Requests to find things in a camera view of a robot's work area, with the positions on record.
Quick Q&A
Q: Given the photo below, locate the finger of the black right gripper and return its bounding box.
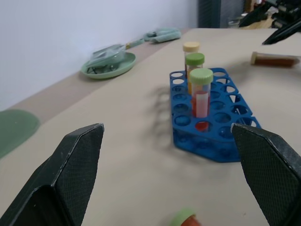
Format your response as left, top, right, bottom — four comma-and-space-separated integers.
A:
238, 0, 271, 28
261, 19, 301, 46

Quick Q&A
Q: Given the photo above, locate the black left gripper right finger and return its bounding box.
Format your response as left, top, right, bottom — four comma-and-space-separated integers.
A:
231, 122, 301, 226

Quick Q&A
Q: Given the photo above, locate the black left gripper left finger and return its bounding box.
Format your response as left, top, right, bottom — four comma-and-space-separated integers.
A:
0, 122, 105, 226

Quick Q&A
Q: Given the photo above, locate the cream-capped tube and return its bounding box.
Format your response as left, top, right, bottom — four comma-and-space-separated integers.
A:
182, 41, 201, 79
250, 51, 301, 69

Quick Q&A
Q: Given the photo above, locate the blue tube rack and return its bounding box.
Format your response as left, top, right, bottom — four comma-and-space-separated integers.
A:
169, 67, 262, 163

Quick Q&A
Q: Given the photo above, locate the green-capped tube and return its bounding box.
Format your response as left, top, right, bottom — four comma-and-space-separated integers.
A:
184, 53, 206, 95
189, 68, 214, 132
169, 208, 203, 226

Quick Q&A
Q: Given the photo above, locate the dark grey cabinet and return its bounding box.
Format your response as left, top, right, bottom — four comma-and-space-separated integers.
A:
197, 0, 221, 29

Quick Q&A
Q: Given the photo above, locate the green plate at left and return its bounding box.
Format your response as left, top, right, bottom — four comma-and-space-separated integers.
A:
0, 109, 41, 159

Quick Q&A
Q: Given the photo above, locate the light green cloth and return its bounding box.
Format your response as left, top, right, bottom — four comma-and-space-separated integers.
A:
143, 27, 182, 44

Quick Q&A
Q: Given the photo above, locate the light green plate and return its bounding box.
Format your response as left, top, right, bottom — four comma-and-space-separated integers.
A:
80, 51, 137, 80

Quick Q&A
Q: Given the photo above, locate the clear plastic bag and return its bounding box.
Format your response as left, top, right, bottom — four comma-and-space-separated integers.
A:
87, 44, 126, 72

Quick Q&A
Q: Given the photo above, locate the yellow green tool handle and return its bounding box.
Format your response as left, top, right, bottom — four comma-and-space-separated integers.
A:
124, 38, 145, 50

